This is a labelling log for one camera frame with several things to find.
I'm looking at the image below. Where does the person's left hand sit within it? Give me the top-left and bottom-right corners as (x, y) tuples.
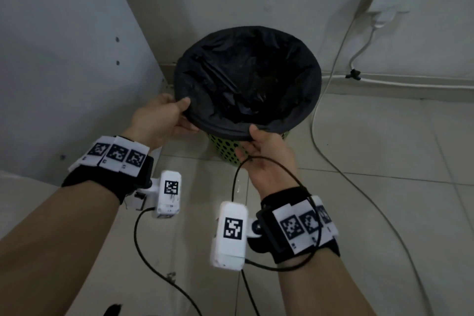
(123, 93), (201, 150)

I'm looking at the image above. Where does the person's right hand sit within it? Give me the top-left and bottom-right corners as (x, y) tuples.
(235, 124), (308, 202)

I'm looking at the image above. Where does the green perforated waste basket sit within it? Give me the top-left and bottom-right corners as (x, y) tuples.
(205, 129), (290, 169)

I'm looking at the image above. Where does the black garbage bag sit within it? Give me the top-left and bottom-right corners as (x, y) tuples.
(173, 25), (322, 142)

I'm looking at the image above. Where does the person's right forearm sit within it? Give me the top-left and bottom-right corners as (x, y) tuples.
(275, 248), (379, 316)

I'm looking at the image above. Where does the person's left forearm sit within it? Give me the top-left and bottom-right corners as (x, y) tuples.
(0, 180), (122, 316)

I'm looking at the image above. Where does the right wrist marker band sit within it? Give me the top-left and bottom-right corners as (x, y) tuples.
(247, 186), (341, 265)

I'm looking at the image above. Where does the white stained desk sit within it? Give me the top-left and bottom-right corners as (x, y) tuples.
(0, 0), (168, 188)

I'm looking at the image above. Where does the black rig cable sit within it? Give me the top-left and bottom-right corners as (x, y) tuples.
(232, 156), (321, 316)
(133, 208), (205, 316)

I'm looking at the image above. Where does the grey power strip cable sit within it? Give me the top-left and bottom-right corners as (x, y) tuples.
(309, 15), (435, 316)

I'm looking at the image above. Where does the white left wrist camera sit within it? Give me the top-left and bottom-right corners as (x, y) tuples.
(134, 169), (183, 220)

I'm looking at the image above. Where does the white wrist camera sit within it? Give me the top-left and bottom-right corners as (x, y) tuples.
(134, 169), (183, 220)
(209, 200), (249, 272)

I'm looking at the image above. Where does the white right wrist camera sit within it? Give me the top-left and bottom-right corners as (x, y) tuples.
(209, 200), (249, 272)

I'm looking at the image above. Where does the white cable black plug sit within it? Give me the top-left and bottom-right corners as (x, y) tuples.
(345, 12), (394, 81)

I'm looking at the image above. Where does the white cable along wall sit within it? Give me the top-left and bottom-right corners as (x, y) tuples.
(320, 72), (474, 90)

